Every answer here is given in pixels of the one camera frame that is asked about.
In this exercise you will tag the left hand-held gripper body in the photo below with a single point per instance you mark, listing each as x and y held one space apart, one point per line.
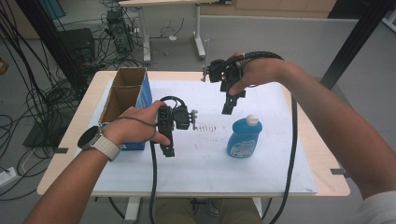
182 118

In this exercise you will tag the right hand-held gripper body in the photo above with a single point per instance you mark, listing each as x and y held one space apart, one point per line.
218 73

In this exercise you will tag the blue detergent bottle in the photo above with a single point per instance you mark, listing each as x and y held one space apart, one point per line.
244 140

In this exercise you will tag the person's left hand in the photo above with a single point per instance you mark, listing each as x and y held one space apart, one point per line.
134 127

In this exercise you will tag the person's right hand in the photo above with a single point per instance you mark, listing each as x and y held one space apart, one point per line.
267 71

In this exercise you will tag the person's khaki trousers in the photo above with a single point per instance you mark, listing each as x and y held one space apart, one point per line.
174 213

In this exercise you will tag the blue cardboard box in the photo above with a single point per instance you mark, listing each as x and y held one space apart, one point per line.
121 99

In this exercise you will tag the wristwatch with beige band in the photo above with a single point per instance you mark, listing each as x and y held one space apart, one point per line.
102 146

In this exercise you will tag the white table leg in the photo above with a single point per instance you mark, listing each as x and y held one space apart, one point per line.
132 211

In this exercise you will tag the white desk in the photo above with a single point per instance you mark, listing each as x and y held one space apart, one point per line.
146 37

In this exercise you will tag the black computer tower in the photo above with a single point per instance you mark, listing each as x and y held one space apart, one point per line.
120 31

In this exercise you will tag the black equipment box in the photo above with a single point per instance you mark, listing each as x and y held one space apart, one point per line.
77 43

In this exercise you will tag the black floor plate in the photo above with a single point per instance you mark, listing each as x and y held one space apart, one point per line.
40 137

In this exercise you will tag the white power strip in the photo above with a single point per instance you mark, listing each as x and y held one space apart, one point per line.
7 178

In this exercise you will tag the person's white sleeve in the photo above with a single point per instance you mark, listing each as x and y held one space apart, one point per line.
376 210

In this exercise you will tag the black metal bracket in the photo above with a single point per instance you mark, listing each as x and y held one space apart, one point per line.
61 150
339 172

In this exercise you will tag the black metal post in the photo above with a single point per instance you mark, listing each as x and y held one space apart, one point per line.
351 43
53 43

